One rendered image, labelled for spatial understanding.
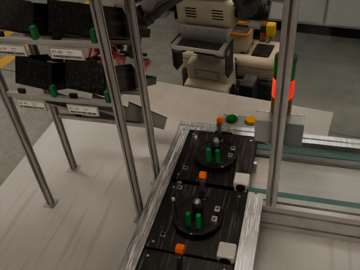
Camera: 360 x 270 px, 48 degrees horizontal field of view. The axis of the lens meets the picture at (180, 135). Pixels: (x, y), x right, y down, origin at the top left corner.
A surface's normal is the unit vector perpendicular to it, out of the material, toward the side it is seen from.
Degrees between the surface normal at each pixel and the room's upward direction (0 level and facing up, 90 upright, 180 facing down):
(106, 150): 0
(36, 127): 0
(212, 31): 90
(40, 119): 0
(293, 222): 90
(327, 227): 90
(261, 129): 90
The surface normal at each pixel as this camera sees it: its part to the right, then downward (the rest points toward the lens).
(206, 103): -0.07, -0.77
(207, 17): -0.39, 0.71
